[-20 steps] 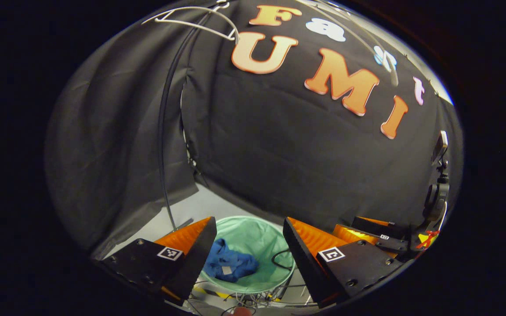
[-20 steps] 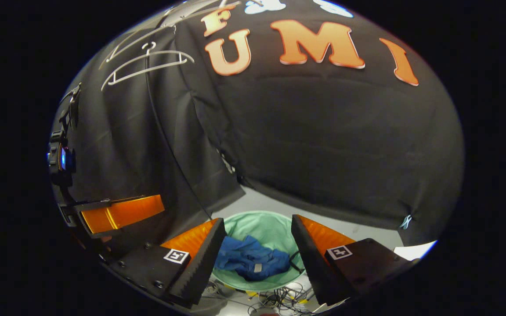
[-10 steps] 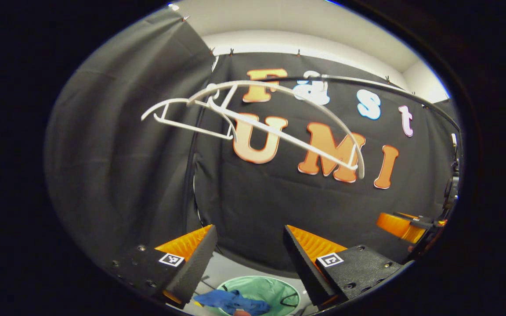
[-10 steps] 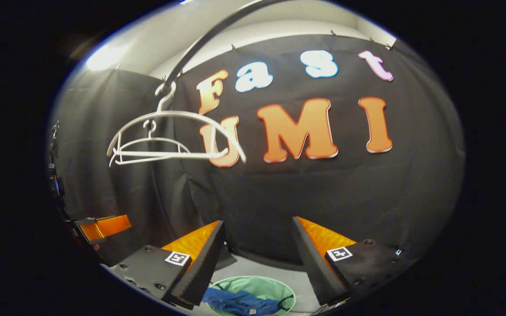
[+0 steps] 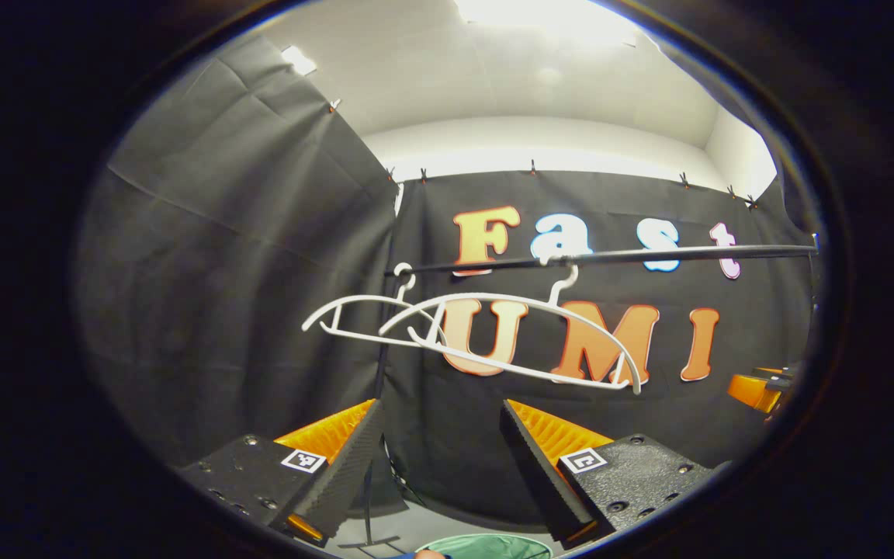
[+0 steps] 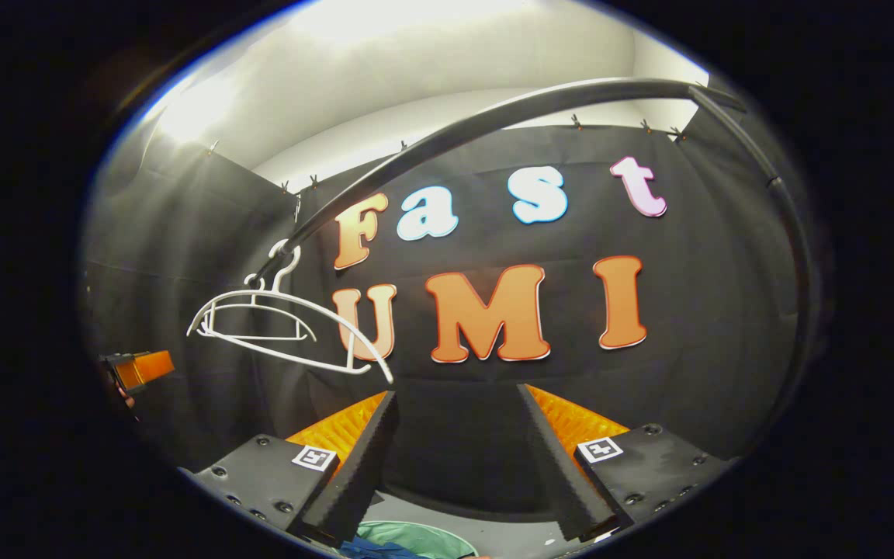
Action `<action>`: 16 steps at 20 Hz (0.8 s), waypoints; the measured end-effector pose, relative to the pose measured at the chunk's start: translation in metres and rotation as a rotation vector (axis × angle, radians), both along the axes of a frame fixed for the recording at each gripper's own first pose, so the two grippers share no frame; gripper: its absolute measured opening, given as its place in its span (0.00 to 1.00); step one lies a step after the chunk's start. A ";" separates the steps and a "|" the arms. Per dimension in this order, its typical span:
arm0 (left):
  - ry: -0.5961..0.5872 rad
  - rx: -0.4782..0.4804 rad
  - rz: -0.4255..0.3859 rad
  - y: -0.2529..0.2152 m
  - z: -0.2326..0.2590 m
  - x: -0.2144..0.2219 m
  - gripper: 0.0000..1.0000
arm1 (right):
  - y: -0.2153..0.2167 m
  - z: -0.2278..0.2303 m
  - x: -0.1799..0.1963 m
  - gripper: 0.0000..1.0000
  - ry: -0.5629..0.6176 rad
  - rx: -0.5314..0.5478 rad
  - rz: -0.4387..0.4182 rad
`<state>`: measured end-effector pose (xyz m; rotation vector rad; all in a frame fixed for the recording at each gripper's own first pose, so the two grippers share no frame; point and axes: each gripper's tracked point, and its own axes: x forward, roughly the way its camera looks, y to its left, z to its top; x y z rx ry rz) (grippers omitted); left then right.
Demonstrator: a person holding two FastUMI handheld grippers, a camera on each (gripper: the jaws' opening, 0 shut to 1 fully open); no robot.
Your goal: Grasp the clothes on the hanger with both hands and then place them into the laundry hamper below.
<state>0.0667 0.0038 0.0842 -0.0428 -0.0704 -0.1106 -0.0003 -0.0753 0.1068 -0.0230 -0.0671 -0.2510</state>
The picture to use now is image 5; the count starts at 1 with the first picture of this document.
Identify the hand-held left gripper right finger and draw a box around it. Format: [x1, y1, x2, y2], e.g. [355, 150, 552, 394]
[500, 398, 731, 550]

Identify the black clothes rack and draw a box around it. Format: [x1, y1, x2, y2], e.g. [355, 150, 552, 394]
[338, 233, 820, 552]

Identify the ceiling light panel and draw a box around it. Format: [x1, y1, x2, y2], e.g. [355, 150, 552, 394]
[455, 0, 642, 43]
[282, 45, 317, 76]

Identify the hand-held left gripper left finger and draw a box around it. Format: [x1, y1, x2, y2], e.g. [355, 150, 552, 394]
[175, 398, 386, 547]

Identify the green laundry hamper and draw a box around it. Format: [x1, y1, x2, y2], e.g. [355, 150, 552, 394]
[414, 533, 555, 559]

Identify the white clothes hanger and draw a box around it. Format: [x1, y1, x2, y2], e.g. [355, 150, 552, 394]
[379, 264, 643, 395]
[301, 264, 448, 346]

